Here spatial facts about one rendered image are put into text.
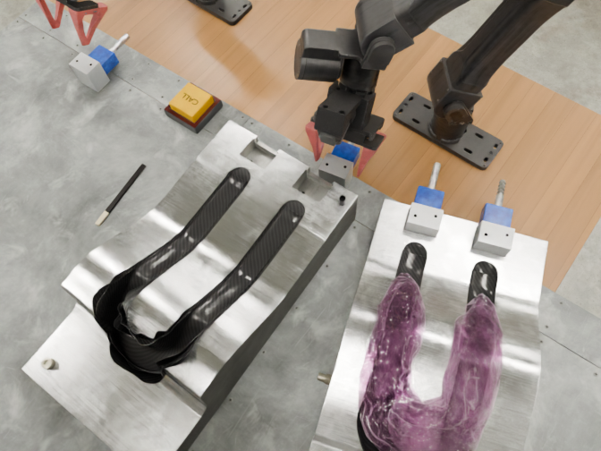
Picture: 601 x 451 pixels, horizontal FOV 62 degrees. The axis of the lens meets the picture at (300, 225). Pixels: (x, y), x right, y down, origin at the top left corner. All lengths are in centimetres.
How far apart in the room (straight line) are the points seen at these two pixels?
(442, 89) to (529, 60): 145
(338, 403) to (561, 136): 63
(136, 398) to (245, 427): 16
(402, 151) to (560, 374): 44
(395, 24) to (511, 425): 54
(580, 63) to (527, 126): 132
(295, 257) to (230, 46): 53
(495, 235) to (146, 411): 57
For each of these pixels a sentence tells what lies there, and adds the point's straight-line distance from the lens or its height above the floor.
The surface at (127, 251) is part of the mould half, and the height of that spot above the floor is 92.
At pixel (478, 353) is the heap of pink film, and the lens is 71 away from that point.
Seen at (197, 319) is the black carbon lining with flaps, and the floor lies 92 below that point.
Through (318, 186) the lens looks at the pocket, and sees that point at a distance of 82.
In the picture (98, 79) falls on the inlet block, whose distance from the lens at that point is 110.
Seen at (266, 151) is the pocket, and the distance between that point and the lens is 86.
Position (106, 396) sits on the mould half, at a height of 86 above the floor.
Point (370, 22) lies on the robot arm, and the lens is 71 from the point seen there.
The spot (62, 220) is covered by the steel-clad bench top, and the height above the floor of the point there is 80.
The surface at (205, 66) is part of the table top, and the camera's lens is 109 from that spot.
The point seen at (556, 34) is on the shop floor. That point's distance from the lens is 241.
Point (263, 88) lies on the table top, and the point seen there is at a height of 80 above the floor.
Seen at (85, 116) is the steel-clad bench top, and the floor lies 80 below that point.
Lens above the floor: 159
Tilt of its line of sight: 66 degrees down
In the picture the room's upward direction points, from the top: 7 degrees counter-clockwise
